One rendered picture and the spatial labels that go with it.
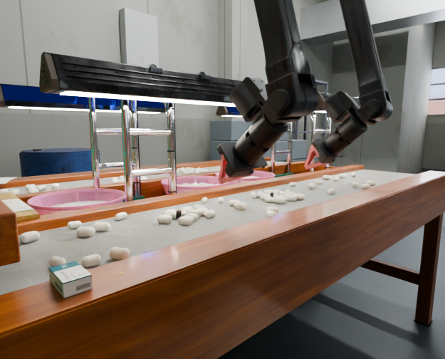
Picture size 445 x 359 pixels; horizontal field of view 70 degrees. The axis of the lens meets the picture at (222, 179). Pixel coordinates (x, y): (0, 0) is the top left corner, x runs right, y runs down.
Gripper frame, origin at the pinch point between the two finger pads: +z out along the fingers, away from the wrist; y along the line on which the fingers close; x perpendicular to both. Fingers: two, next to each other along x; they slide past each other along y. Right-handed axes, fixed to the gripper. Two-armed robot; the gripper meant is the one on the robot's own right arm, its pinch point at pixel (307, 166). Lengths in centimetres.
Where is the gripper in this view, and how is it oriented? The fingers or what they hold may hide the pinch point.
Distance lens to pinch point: 98.4
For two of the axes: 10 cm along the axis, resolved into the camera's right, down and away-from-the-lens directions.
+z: -5.1, 5.5, 6.6
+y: -7.4, 1.2, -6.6
